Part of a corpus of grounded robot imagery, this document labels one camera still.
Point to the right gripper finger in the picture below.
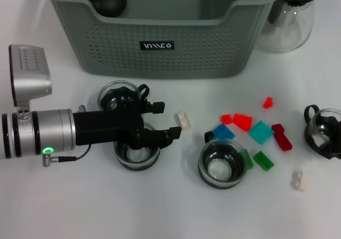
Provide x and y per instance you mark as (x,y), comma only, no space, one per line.
(333,151)

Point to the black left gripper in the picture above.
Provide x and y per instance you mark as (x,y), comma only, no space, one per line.
(106,125)

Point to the glass teacup black base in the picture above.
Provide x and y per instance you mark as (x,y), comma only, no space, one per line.
(222,167)
(137,157)
(317,132)
(120,95)

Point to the grey-green perforated storage bin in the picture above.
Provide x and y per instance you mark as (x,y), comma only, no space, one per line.
(186,60)

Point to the white toy brick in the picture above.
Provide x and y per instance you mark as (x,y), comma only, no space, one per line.
(297,181)
(184,120)

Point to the dark red long brick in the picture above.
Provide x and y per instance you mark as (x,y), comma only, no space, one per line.
(282,140)

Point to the blue flat toy brick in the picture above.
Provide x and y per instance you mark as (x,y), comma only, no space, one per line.
(223,131)

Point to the small orange-red square brick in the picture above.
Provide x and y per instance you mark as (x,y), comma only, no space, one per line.
(227,119)

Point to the green toy brick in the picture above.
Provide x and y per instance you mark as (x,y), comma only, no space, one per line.
(250,161)
(263,161)

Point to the teal flat toy brick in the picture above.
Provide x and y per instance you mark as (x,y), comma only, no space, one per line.
(261,132)

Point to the tiny orange-red brick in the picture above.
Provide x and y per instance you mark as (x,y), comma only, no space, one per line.
(267,103)

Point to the orange-red slope brick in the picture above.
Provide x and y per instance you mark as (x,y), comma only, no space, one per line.
(242,121)

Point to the clear glass carafe black lid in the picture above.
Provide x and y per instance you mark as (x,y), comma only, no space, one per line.
(287,33)

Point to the black round teapot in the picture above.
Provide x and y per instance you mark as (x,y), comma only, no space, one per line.
(109,1)

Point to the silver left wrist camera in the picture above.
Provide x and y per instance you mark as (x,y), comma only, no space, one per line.
(29,76)

